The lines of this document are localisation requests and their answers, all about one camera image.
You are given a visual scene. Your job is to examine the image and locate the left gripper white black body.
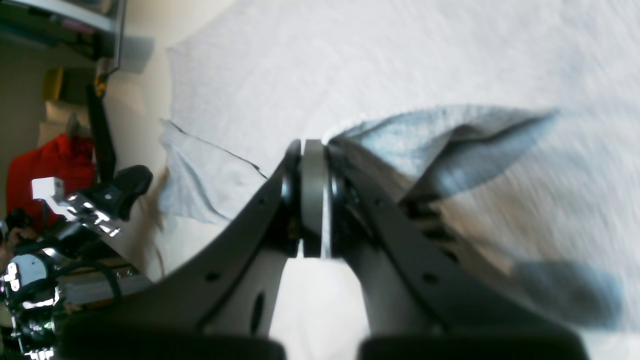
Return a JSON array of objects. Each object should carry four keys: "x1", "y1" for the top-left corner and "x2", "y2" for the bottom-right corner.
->
[{"x1": 1, "y1": 177, "x2": 123, "y2": 360}]

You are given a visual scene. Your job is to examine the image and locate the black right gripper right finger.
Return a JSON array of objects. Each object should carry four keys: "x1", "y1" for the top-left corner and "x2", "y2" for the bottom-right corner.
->
[{"x1": 327, "y1": 145, "x2": 589, "y2": 360}]

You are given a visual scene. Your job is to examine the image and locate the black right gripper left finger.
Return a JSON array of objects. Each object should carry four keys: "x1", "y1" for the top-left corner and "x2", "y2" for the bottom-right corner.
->
[{"x1": 59, "y1": 140, "x2": 327, "y2": 360}]

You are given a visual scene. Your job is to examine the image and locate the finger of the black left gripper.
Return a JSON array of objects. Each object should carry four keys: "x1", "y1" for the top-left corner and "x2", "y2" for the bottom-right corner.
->
[{"x1": 93, "y1": 165, "x2": 153, "y2": 222}]

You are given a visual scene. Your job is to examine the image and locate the grey T-shirt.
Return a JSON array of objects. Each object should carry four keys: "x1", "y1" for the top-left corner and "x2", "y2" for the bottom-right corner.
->
[{"x1": 159, "y1": 0, "x2": 639, "y2": 331}]

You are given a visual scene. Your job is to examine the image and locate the red cloth in background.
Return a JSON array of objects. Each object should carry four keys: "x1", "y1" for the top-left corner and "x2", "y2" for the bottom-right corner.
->
[{"x1": 6, "y1": 133, "x2": 96, "y2": 227}]

